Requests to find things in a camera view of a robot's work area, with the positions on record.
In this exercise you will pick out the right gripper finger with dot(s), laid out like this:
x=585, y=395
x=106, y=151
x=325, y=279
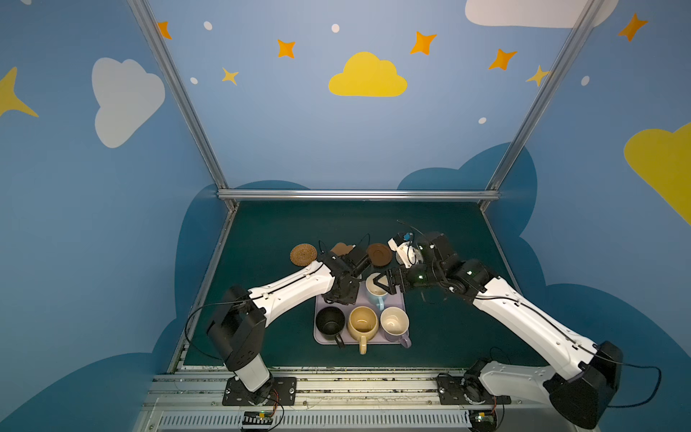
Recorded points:
x=382, y=289
x=381, y=278

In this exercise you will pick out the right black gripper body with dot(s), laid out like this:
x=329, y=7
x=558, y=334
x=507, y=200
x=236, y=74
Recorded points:
x=397, y=275

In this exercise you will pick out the dark wooden round coaster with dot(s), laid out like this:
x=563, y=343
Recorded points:
x=379, y=254

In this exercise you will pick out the white woven round coaster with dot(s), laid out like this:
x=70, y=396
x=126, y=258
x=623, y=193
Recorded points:
x=408, y=256

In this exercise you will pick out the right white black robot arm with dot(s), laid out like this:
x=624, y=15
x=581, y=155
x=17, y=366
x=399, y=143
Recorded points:
x=581, y=377

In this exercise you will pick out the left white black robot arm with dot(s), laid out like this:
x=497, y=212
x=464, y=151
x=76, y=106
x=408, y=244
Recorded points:
x=238, y=324

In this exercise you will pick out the flower shaped cork coaster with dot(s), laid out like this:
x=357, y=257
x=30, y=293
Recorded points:
x=342, y=249

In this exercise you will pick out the woven rattan round coaster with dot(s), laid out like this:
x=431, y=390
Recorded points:
x=303, y=254

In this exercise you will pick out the light blue mug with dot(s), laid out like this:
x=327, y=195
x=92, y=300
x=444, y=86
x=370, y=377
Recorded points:
x=377, y=300

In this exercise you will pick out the lavender mug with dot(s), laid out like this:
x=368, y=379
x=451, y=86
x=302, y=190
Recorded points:
x=395, y=324

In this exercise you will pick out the lavender plastic tray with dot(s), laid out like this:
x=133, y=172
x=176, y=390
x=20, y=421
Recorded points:
x=396, y=300

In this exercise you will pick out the yellow mug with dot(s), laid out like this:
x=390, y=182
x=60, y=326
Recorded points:
x=362, y=326

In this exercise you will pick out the black mug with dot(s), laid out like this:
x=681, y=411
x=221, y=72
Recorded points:
x=330, y=322

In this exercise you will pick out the right small circuit board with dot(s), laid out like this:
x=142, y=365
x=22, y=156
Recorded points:
x=483, y=421

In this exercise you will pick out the small circuit board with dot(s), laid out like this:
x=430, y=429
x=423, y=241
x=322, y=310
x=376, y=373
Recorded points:
x=257, y=420
x=483, y=421

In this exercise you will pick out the left small circuit board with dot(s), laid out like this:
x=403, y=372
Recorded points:
x=257, y=420

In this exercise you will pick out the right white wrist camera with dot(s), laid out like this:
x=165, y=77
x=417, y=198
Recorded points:
x=407, y=238

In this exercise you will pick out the aluminium frame rail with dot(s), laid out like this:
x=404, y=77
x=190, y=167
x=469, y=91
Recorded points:
x=357, y=195

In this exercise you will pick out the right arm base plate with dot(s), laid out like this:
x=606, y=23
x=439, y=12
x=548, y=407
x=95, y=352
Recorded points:
x=462, y=390

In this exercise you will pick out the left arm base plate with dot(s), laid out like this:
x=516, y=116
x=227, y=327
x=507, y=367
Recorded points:
x=281, y=390

